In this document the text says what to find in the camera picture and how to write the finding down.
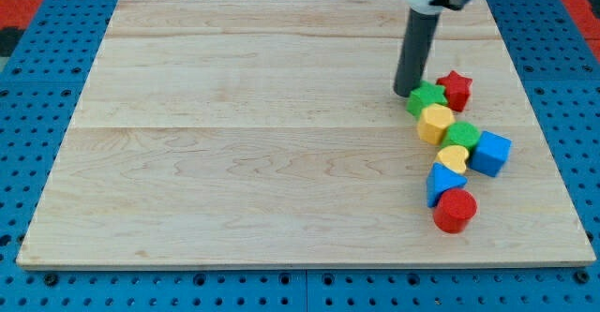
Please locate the green star block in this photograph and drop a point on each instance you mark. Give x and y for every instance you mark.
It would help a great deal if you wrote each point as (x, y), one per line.
(425, 95)

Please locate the light wooden board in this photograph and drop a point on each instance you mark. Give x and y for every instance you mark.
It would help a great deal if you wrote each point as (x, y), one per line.
(265, 134)

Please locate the yellow hexagon block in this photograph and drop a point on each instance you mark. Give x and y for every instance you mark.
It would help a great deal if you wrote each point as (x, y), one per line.
(433, 123)

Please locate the blue triangle block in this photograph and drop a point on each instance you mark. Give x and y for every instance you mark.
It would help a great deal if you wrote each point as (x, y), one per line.
(440, 179)

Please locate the yellow heart block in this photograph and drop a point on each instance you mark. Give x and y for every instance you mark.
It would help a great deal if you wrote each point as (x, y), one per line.
(454, 157)

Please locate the green cylinder block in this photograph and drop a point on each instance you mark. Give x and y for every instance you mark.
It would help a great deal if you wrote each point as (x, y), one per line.
(461, 133)

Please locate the red star block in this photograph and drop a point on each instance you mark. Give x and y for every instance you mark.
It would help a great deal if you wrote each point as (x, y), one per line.
(457, 90)

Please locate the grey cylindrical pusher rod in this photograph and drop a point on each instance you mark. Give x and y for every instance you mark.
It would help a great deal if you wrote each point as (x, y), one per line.
(418, 37)

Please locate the red cylinder block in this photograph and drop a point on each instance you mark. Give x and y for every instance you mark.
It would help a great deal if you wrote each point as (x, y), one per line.
(455, 210)

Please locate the blue cube block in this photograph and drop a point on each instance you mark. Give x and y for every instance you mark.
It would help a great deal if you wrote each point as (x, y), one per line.
(490, 154)

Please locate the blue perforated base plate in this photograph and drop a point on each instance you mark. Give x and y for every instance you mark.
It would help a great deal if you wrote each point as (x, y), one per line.
(44, 76)

